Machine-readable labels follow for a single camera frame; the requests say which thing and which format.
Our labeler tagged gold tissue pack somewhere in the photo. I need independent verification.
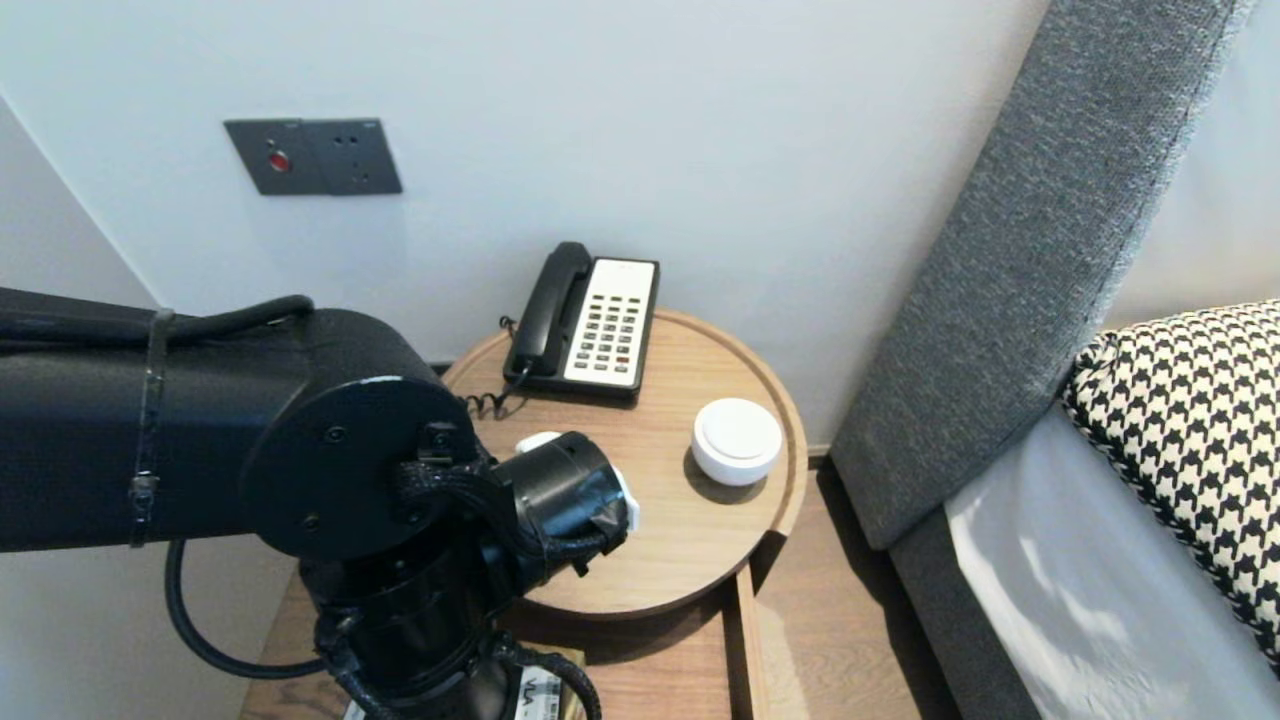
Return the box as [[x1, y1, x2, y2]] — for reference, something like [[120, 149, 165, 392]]
[[535, 645, 589, 720]]

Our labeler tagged curved-front wooden drawer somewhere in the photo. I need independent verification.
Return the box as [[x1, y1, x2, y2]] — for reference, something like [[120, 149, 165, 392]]
[[500, 560, 771, 720]]

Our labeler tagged white round lidded container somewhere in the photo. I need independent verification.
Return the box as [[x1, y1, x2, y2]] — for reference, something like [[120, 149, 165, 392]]
[[691, 397, 784, 487]]

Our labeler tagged round wooden side table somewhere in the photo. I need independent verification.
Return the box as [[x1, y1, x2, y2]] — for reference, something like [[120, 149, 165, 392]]
[[440, 308, 809, 621]]

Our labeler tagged black telephone base white keypad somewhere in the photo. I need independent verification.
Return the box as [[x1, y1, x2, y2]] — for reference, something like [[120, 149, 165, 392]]
[[503, 256, 661, 405]]

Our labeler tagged black telephone handset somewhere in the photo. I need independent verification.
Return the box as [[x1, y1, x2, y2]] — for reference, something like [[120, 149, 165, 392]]
[[510, 242, 593, 377]]

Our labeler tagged white bed sheet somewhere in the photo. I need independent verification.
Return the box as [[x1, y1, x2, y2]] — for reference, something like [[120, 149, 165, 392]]
[[943, 400, 1280, 720]]

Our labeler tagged grey fabric headboard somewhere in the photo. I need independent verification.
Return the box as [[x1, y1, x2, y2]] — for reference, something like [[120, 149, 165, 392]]
[[830, 0, 1256, 553]]

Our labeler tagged black white houndstooth pillow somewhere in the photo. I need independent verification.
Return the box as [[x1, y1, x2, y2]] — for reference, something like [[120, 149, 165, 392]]
[[1060, 300, 1280, 681]]

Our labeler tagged coiled black telephone cord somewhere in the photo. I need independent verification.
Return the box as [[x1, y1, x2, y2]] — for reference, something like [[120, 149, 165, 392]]
[[462, 316, 531, 420]]

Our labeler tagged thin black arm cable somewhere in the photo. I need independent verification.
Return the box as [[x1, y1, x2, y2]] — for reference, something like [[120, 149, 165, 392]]
[[165, 540, 331, 681]]

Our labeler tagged grey fabric bed frame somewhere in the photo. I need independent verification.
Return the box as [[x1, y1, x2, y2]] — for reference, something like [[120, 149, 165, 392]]
[[888, 510, 1046, 720]]

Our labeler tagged dark grey wall socket plate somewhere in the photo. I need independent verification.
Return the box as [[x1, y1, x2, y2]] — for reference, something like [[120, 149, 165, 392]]
[[301, 119, 404, 196]]

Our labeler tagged dark grey red-button wall switch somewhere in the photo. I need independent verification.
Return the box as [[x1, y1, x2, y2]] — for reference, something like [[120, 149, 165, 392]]
[[225, 119, 329, 197]]

